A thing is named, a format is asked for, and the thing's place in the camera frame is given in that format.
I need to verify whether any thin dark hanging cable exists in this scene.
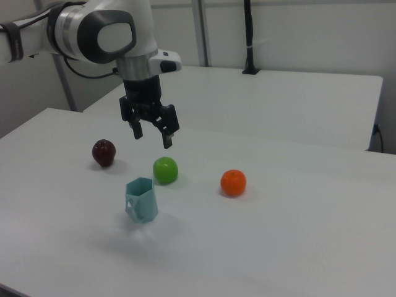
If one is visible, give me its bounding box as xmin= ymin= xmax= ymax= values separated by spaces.
xmin=372 ymin=123 xmax=385 ymax=153

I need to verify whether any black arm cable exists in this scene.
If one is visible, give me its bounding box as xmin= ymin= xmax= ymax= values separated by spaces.
xmin=62 ymin=56 xmax=120 ymax=79

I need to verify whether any teal hexagonal mug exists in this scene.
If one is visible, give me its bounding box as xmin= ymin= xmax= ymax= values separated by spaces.
xmin=124 ymin=177 xmax=159 ymax=223

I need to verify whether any dark red apple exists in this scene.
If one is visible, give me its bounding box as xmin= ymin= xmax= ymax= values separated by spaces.
xmin=92 ymin=139 xmax=117 ymax=168

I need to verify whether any orange mandarin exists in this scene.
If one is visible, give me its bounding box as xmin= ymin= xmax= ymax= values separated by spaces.
xmin=220 ymin=169 xmax=248 ymax=197

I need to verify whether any grey metal frame post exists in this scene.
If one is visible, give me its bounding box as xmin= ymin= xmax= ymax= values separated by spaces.
xmin=191 ymin=0 xmax=213 ymax=67

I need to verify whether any black velcro strap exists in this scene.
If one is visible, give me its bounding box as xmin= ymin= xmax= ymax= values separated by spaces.
xmin=0 ymin=22 xmax=26 ymax=63

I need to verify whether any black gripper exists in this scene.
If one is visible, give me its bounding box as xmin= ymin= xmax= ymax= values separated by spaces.
xmin=119 ymin=75 xmax=181 ymax=150

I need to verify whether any green apple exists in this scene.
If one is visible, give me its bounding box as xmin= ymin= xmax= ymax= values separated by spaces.
xmin=152 ymin=156 xmax=179 ymax=186

